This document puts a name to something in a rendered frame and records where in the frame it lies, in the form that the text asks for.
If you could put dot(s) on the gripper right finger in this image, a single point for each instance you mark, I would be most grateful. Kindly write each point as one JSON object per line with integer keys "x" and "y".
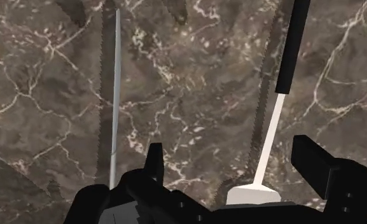
{"x": 335, "y": 173}

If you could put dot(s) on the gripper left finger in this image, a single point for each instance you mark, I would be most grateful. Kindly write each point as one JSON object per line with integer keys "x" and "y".
{"x": 153, "y": 173}

